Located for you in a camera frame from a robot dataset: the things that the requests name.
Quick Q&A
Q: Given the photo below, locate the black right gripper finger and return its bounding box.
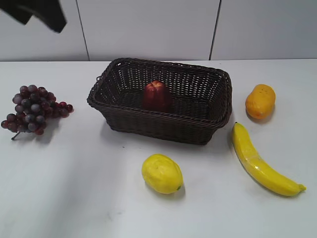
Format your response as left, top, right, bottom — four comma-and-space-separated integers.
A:
0, 0, 36, 25

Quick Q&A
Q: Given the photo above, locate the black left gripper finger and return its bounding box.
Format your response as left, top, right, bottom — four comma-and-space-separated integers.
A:
33, 0, 67, 33

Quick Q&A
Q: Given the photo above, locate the red apple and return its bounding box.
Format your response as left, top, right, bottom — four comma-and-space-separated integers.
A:
142, 80, 172, 113

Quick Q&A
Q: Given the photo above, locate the dark woven wicker basket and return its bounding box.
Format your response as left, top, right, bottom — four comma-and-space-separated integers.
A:
87, 58, 232, 145

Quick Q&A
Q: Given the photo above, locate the red purple grape bunch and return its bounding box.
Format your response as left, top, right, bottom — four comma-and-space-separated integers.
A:
0, 84, 74, 141

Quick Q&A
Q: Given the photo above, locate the yellow lemon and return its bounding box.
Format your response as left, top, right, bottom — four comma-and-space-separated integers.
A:
141, 154, 184, 194

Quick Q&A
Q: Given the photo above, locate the orange mango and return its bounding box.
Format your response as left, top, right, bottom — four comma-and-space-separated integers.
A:
245, 84, 276, 119

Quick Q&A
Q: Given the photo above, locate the yellow banana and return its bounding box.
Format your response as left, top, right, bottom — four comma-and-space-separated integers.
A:
232, 122, 306, 197

